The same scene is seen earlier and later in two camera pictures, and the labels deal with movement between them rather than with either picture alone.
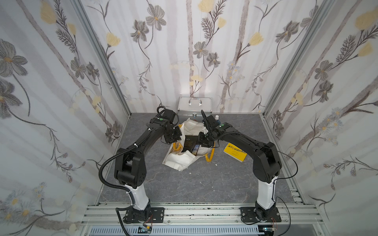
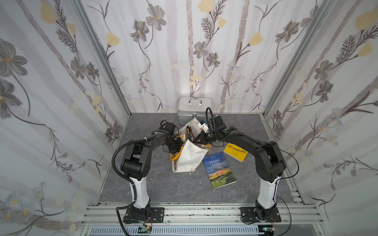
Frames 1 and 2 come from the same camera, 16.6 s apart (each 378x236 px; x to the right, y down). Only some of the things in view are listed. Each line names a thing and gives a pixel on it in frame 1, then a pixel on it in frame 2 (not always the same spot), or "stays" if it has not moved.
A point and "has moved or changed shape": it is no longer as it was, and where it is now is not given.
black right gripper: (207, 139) stays
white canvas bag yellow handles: (179, 160) has moved or changed shape
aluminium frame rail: (291, 214) stays
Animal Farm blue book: (195, 150) → (219, 170)
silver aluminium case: (191, 107) stays
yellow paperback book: (235, 152) stays
